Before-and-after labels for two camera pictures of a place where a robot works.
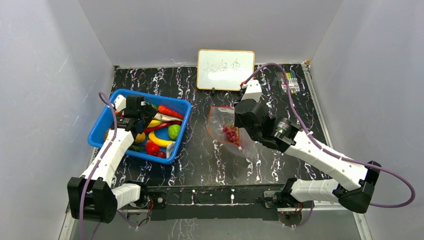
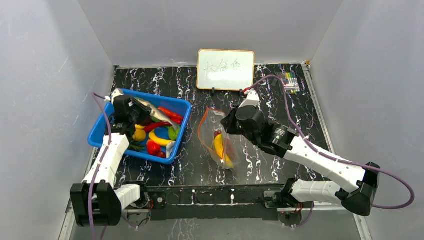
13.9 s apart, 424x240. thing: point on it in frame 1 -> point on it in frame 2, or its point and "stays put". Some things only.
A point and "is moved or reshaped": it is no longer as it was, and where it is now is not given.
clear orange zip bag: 219,116 is moved or reshaped
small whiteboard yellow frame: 224,70 stays put
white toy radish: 169,149 stays put
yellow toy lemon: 140,137 stays put
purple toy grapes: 232,133 -> 216,133
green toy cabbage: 174,131 stays put
